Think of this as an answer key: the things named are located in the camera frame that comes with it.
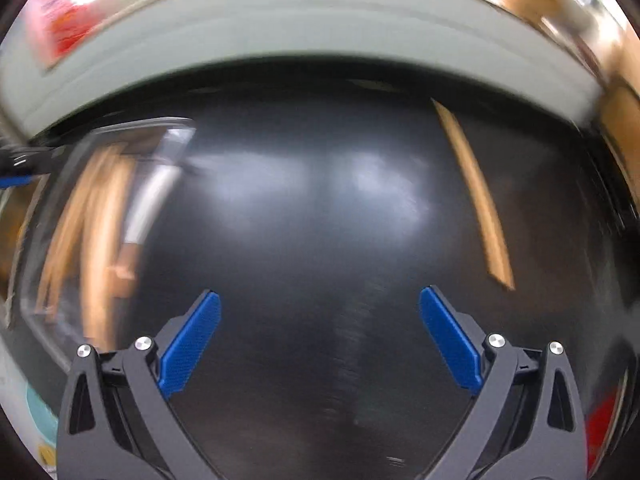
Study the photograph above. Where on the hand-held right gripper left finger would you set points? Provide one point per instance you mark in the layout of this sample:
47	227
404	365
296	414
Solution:
189	342

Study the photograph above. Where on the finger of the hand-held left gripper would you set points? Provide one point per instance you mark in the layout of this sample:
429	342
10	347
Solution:
20	170

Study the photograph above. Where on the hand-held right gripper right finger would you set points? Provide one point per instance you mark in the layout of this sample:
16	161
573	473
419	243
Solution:
450	342

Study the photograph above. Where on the wooden chopstick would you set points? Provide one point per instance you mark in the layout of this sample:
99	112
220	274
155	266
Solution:
100	240
477	195
112	220
62	240

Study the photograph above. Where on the clear plastic container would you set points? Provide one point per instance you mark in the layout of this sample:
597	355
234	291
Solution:
100	230

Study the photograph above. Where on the white utensil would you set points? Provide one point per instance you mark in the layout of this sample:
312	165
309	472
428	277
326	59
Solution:
150	205

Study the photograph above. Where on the red printed packet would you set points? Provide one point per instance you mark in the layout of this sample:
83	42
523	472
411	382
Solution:
60	15

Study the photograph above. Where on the teal bowl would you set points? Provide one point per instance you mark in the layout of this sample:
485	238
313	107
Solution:
42	410

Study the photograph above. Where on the red object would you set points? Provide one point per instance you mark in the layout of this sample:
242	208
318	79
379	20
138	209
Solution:
602	427

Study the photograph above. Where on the yellow printed packet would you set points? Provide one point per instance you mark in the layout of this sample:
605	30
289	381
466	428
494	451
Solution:
46	455

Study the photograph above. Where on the grey counter ledge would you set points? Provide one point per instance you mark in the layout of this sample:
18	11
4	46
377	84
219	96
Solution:
310	25

